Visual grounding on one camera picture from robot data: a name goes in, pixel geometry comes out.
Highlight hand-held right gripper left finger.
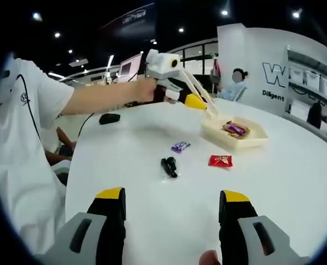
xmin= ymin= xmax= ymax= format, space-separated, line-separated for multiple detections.
xmin=46 ymin=187 xmax=127 ymax=265

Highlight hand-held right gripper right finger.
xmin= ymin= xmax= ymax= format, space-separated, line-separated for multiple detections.
xmin=218 ymin=189 xmax=310 ymax=265

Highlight white food tongs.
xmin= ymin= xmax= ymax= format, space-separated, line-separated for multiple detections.
xmin=180 ymin=68 xmax=222 ymax=121

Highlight small purple food packet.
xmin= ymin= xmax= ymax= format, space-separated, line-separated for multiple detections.
xmin=171 ymin=141 xmax=192 ymax=153

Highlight large purple food packet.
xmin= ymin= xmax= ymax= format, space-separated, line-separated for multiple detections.
xmin=223 ymin=123 xmax=251 ymax=136

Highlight beige food container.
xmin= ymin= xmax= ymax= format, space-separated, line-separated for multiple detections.
xmin=201 ymin=115 xmax=269 ymax=151

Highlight red food packet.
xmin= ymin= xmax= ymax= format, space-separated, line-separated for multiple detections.
xmin=208 ymin=154 xmax=234 ymax=168

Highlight black food packet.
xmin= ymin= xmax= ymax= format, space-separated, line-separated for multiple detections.
xmin=160 ymin=156 xmax=180 ymax=179

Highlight person's left hand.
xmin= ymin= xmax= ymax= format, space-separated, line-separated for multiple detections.
xmin=137 ymin=77 xmax=178 ymax=105

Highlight person's right hand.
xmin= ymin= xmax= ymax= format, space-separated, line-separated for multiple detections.
xmin=198 ymin=250 xmax=219 ymax=265

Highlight pink display screen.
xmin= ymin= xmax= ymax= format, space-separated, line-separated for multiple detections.
xmin=118 ymin=52 xmax=144 ymax=83

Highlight red grey hanging clothes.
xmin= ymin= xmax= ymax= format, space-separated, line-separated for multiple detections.
xmin=209 ymin=58 xmax=222 ymax=81

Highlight white grey chair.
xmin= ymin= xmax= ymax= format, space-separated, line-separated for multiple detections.
xmin=235 ymin=86 xmax=249 ymax=102

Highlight black hanging banner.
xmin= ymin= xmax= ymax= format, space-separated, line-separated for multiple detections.
xmin=99 ymin=2 xmax=156 ymax=38

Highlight black mouse on table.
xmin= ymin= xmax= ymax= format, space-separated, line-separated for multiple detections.
xmin=98 ymin=113 xmax=122 ymax=125

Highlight person in white shirt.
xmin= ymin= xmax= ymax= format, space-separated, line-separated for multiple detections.
xmin=0 ymin=56 xmax=75 ymax=256

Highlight row of white storage boxes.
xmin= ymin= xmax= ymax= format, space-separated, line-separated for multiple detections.
xmin=289 ymin=67 xmax=327 ymax=97

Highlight black hanging bag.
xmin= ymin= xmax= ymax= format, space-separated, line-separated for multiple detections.
xmin=306 ymin=102 xmax=323 ymax=130

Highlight grey metal shelf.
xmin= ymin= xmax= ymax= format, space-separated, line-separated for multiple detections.
xmin=286 ymin=45 xmax=327 ymax=151

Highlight white chest device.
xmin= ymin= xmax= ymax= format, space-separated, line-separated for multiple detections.
xmin=0 ymin=68 xmax=15 ymax=105

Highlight black box cable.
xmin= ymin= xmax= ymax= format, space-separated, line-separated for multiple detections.
xmin=77 ymin=112 xmax=103 ymax=144

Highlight black chest device cable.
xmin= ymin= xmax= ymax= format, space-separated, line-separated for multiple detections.
xmin=16 ymin=73 xmax=43 ymax=141

